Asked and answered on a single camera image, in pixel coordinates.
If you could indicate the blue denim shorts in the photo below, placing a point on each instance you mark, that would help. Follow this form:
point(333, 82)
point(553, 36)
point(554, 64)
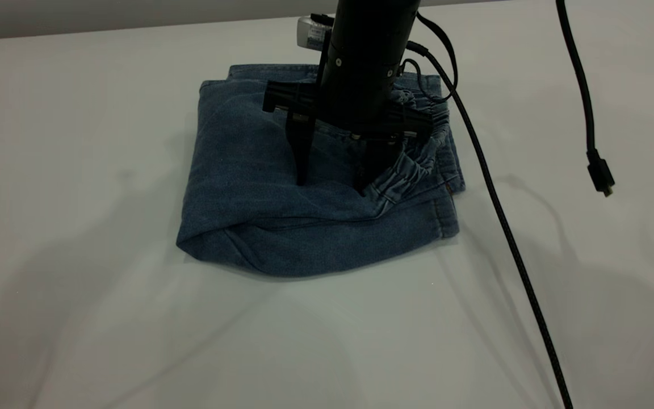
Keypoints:
point(247, 187)

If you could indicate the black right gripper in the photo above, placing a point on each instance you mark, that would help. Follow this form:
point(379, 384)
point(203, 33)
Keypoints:
point(281, 96)

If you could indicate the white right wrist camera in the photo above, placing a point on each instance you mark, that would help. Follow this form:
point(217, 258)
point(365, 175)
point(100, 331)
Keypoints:
point(311, 35)

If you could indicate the black right camera bracket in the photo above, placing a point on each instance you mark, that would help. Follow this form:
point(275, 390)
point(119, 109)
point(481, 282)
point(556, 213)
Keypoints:
point(321, 20)

